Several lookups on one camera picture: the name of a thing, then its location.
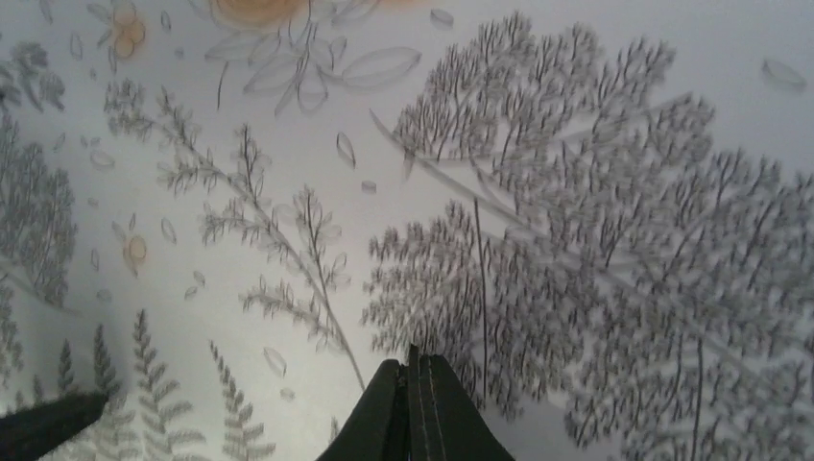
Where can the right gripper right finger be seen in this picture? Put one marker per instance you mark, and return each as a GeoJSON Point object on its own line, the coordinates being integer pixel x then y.
{"type": "Point", "coordinates": [444, 423]}

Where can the floral patterned table mat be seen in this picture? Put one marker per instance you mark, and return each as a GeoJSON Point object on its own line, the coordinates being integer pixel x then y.
{"type": "Point", "coordinates": [226, 214]}

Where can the black phone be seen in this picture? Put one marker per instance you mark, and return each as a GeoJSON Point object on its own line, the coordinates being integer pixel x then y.
{"type": "Point", "coordinates": [31, 433]}

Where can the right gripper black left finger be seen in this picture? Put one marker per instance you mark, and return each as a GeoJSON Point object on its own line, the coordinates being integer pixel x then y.
{"type": "Point", "coordinates": [376, 429]}

